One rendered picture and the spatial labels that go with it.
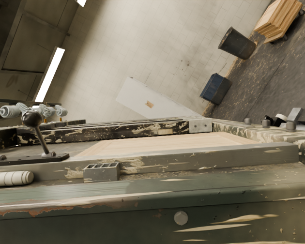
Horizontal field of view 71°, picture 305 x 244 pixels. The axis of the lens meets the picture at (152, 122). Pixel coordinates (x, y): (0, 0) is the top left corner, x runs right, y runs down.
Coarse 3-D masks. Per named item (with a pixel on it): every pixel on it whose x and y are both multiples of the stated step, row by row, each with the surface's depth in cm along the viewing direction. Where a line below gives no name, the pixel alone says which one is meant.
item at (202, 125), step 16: (0, 128) 115; (16, 128) 117; (32, 128) 119; (80, 128) 116; (96, 128) 116; (112, 128) 116; (128, 128) 116; (144, 128) 116; (160, 128) 116; (176, 128) 116; (192, 128) 116; (208, 128) 116; (32, 144) 117
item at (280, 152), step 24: (264, 144) 50; (288, 144) 48; (0, 168) 48; (24, 168) 48; (48, 168) 48; (72, 168) 48; (120, 168) 48; (144, 168) 48; (168, 168) 48; (192, 168) 47
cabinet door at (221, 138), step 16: (96, 144) 86; (112, 144) 85; (128, 144) 82; (144, 144) 79; (160, 144) 76; (176, 144) 74; (192, 144) 71; (208, 144) 69; (224, 144) 67; (240, 144) 64
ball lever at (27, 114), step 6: (24, 114) 43; (30, 114) 43; (36, 114) 44; (24, 120) 43; (30, 120) 43; (36, 120) 43; (42, 120) 45; (30, 126) 43; (36, 126) 44; (36, 132) 46; (42, 138) 47; (42, 144) 48; (48, 150) 49; (42, 156) 49; (48, 156) 49
